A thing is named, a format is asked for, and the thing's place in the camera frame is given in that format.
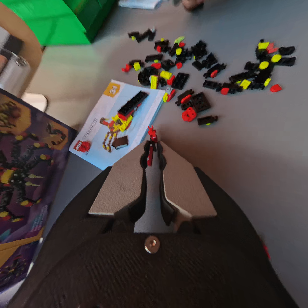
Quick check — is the green plastic bin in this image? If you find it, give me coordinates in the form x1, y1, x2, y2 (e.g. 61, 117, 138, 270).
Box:
0, 0, 118, 46

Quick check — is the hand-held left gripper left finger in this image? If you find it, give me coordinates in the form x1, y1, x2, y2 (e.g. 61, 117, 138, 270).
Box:
88, 142, 150, 225

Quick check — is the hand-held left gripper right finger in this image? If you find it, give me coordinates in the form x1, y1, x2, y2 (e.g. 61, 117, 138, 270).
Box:
157, 141, 218, 230

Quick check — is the closed instruction booklet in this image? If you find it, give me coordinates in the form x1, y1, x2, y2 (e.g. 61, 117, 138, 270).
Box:
118, 0, 166, 10

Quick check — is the open spider instruction booklet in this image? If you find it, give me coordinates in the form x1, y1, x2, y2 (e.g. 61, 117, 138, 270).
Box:
69, 80, 166, 170

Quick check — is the purple lego set box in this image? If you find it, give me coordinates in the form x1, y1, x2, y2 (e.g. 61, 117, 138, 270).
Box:
0, 89, 78, 294

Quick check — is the person's right hand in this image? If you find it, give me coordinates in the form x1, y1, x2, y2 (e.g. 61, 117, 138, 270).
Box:
182, 0, 205, 11

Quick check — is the pile of lego pieces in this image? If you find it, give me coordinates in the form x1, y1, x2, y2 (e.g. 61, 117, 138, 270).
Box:
121, 28, 297, 126

